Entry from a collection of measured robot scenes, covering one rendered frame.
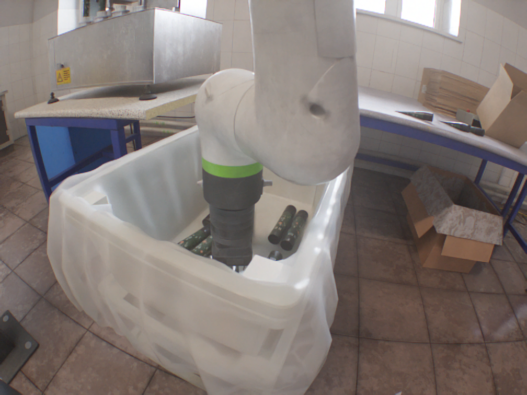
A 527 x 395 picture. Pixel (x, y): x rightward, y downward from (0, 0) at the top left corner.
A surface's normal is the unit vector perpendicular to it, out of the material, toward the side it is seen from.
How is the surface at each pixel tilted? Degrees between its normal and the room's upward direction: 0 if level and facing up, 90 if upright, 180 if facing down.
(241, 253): 87
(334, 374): 0
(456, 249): 68
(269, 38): 101
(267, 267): 0
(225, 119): 88
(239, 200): 90
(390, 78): 90
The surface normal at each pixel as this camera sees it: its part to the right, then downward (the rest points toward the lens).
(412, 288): 0.07, -0.85
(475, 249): -0.21, 0.12
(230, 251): 0.14, 0.48
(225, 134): -0.70, 0.56
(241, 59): -0.25, 0.49
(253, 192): 0.75, 0.39
